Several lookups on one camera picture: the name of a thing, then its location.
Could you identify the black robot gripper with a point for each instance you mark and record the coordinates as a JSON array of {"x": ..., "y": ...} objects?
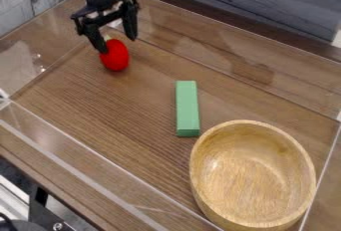
[{"x": 101, "y": 12}]

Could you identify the red plush strawberry toy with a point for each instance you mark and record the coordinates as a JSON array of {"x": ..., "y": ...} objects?
[{"x": 117, "y": 58}]

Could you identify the green rectangular block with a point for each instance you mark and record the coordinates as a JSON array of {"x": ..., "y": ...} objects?
[{"x": 187, "y": 109}]

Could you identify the wooden bowl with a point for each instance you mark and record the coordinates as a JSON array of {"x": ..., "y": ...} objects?
[{"x": 252, "y": 176}]

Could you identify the clear acrylic tray wall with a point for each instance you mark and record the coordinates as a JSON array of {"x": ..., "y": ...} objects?
[{"x": 113, "y": 199}]

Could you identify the black table clamp mount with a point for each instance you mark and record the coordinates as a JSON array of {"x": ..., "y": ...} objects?
[{"x": 41, "y": 215}]

